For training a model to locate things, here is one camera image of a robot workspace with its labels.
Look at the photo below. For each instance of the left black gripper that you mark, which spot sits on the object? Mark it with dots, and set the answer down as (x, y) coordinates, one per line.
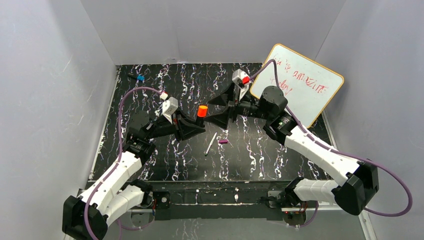
(178, 127)

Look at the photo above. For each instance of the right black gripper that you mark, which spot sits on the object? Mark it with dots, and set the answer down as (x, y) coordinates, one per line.
(233, 110)

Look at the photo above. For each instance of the orange black highlighter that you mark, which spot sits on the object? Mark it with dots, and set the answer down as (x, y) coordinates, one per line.
(201, 114)

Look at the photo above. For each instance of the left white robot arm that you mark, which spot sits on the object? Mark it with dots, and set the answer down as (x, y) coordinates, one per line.
(89, 215)

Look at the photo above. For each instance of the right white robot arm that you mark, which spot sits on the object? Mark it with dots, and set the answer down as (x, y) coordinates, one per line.
(352, 184)

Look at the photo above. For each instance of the blue capped black marker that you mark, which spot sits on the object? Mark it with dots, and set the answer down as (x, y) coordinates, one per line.
(136, 77)

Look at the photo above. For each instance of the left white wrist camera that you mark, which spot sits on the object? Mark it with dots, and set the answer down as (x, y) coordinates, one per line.
(169, 107)

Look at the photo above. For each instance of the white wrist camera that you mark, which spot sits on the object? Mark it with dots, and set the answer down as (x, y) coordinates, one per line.
(169, 107)
(242, 83)

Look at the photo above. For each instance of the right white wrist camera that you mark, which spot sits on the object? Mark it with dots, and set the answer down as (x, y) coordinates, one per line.
(242, 83)

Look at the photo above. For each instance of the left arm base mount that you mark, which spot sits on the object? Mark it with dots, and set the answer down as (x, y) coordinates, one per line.
(145, 213)

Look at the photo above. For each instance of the whiteboard with orange frame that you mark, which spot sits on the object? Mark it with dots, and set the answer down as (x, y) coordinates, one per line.
(307, 85)

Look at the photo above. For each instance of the aluminium frame rail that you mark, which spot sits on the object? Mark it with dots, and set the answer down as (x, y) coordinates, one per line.
(352, 184)

